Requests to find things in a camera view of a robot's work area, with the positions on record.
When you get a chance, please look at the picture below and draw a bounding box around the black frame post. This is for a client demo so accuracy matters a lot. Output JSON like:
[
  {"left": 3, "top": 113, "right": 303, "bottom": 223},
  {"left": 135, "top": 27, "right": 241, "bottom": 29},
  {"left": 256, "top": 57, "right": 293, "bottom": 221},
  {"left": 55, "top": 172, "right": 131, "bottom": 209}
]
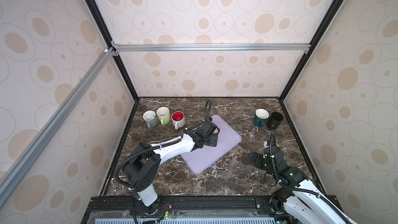
[
  {"left": 279, "top": 0, "right": 344, "bottom": 103},
  {"left": 85, "top": 0, "right": 139, "bottom": 101}
]

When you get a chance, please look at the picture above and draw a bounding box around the left diagonal aluminium rail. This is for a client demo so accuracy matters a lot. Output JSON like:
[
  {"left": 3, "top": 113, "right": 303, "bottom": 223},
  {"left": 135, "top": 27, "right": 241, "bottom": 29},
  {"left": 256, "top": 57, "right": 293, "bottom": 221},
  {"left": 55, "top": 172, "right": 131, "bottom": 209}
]
[{"left": 1, "top": 47, "right": 116, "bottom": 208}]

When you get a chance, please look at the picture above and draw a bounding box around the dark green mug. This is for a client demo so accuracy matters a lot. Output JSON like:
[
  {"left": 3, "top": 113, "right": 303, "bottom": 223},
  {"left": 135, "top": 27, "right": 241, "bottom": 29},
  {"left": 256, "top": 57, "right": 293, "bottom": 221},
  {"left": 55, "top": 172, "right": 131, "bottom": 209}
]
[{"left": 253, "top": 108, "right": 269, "bottom": 128}]

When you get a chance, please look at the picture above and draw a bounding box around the lavender plastic tray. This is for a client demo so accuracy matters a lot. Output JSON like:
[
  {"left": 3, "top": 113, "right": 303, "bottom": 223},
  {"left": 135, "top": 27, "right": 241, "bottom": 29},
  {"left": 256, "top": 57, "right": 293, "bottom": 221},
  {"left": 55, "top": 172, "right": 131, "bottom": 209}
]
[{"left": 181, "top": 115, "right": 242, "bottom": 174}]

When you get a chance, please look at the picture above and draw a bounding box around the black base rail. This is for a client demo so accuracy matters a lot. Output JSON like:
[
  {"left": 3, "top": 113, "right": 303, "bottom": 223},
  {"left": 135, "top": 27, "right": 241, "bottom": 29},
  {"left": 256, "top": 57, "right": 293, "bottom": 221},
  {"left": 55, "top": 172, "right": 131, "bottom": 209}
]
[{"left": 81, "top": 196, "right": 300, "bottom": 224}]

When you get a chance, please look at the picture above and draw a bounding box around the black mug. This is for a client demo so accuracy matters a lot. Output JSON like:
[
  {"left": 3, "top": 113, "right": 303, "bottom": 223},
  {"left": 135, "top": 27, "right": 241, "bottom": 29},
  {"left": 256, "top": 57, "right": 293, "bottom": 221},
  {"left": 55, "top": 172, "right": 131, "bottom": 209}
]
[{"left": 266, "top": 112, "right": 284, "bottom": 130}]

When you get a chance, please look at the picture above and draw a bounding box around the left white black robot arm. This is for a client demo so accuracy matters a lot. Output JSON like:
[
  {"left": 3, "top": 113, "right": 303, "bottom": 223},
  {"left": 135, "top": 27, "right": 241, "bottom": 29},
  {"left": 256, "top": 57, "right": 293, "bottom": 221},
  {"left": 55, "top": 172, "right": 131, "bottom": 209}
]
[{"left": 114, "top": 100, "right": 220, "bottom": 209}]

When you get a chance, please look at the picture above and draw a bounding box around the grey mug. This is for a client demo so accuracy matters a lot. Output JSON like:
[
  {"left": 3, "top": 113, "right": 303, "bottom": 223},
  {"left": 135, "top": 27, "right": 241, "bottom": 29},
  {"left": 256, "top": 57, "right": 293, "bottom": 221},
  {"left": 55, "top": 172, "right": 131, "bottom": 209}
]
[{"left": 143, "top": 111, "right": 158, "bottom": 129}]

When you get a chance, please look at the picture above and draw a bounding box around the right black frame post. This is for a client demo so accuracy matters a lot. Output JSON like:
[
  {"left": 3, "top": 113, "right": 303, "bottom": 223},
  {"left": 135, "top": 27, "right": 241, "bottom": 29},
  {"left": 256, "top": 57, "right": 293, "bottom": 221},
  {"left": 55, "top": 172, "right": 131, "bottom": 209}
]
[{"left": 279, "top": 0, "right": 344, "bottom": 103}]

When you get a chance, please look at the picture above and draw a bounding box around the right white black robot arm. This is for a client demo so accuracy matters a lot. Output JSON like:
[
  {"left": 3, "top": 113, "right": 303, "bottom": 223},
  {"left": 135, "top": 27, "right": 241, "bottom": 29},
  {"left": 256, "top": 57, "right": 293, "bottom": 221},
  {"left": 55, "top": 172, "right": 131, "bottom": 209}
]
[{"left": 249, "top": 132, "right": 355, "bottom": 224}]

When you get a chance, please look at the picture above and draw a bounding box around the white mug red inside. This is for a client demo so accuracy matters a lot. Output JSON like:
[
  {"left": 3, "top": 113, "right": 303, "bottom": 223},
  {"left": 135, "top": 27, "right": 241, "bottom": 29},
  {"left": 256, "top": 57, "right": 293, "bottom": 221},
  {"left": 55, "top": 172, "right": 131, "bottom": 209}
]
[{"left": 171, "top": 111, "right": 186, "bottom": 130}]

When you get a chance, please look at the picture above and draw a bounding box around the light green mug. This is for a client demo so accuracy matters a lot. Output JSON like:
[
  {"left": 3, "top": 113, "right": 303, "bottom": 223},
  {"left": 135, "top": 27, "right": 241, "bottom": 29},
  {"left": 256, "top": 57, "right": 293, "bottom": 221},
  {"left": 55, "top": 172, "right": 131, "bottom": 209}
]
[{"left": 156, "top": 106, "right": 171, "bottom": 125}]

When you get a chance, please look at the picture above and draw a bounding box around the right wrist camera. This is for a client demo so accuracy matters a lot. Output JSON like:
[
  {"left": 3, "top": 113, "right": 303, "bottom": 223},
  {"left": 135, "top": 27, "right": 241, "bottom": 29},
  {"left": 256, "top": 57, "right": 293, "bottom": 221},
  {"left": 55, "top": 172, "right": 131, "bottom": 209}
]
[{"left": 264, "top": 140, "right": 276, "bottom": 149}]

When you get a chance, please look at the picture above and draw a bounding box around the left black frame post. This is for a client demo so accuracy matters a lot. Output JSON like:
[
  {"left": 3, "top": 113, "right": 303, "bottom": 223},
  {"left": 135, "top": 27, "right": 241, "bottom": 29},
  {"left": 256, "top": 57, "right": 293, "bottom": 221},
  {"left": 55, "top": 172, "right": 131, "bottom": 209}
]
[{"left": 85, "top": 0, "right": 139, "bottom": 101}]

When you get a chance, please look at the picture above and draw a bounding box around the horizontal aluminium rail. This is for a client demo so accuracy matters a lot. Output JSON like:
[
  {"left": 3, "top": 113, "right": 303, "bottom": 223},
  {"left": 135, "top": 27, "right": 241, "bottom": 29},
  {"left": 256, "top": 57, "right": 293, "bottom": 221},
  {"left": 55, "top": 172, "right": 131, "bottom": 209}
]
[{"left": 106, "top": 43, "right": 311, "bottom": 54}]

